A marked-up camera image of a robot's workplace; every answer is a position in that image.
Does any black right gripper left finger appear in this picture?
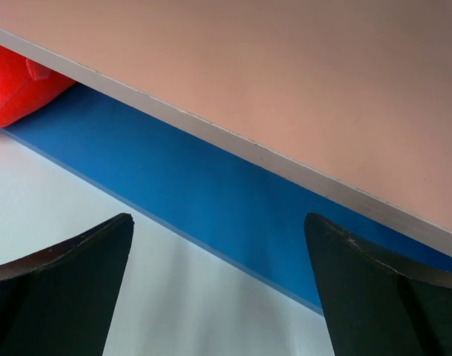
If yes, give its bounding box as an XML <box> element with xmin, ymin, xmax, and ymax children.
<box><xmin>0</xmin><ymin>214</ymin><xmax>134</xmax><ymax>355</ymax></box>

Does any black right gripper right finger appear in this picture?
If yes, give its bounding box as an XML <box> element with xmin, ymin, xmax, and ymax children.
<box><xmin>304</xmin><ymin>214</ymin><xmax>452</xmax><ymax>355</ymax></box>

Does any red shark plush on shelf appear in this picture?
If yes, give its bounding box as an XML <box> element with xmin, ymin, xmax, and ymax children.
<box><xmin>0</xmin><ymin>45</ymin><xmax>76</xmax><ymax>128</ymax></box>

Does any blue toy shelf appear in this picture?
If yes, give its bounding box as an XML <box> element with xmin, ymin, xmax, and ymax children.
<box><xmin>0</xmin><ymin>1</ymin><xmax>452</xmax><ymax>309</ymax></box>

